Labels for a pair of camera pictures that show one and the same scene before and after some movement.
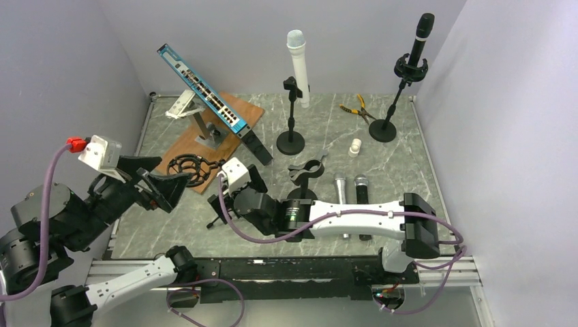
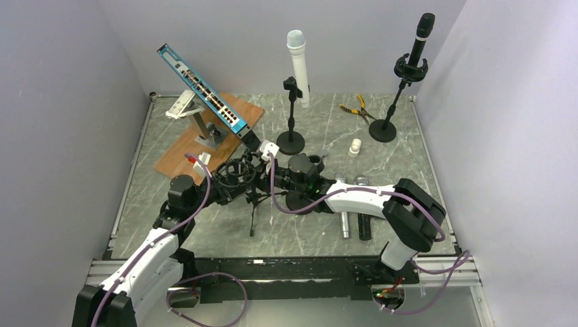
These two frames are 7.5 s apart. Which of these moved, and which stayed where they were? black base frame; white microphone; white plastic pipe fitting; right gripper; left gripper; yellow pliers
Moved: right gripper; left gripper
Stayed: yellow pliers; white microphone; black base frame; white plastic pipe fitting
